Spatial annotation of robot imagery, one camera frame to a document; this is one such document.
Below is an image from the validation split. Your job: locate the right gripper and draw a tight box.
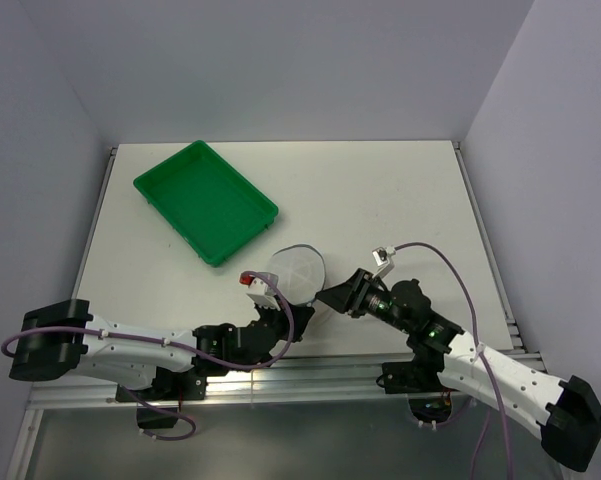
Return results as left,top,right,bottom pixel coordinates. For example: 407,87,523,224
314,267,412,334

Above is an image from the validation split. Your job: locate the white mesh laundry bag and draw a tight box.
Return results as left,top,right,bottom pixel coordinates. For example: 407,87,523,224
265,244,329,328

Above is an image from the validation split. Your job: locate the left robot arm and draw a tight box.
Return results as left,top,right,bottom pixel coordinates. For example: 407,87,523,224
1,299,315,399

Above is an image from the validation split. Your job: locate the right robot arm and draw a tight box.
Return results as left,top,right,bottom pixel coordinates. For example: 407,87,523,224
316,269,601,472

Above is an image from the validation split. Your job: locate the green plastic tray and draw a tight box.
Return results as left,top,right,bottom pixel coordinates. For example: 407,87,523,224
133,140,279,267

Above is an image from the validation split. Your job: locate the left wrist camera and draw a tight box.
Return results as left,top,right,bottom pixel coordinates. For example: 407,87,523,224
239,272,281,311

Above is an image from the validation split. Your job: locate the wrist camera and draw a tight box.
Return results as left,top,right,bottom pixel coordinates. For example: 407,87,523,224
239,272,281,311
372,246,396,279

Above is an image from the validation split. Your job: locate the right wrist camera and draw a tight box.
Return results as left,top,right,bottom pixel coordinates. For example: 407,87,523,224
372,246,396,279

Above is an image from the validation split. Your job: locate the aluminium frame rail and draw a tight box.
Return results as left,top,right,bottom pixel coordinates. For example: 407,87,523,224
27,349,551,409

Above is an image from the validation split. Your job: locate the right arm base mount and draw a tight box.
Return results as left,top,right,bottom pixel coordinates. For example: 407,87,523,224
376,361,455,395

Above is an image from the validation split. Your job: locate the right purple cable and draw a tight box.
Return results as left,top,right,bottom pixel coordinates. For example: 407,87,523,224
392,242,516,480

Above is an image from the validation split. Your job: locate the purple cable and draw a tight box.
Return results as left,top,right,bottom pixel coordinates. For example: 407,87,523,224
392,242,516,480
0,269,295,442

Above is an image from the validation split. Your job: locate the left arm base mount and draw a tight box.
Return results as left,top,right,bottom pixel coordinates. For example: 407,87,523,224
115,368,206,431

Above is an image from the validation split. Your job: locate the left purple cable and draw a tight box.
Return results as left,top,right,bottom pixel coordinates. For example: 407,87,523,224
0,269,295,442

